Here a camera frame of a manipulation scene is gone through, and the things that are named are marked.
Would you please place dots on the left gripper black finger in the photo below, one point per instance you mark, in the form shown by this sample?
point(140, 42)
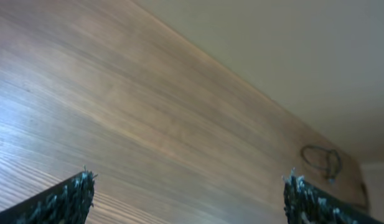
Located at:
point(67, 202)

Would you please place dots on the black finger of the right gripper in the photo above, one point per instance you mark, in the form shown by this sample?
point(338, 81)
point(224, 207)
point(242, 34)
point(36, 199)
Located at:
point(304, 203)

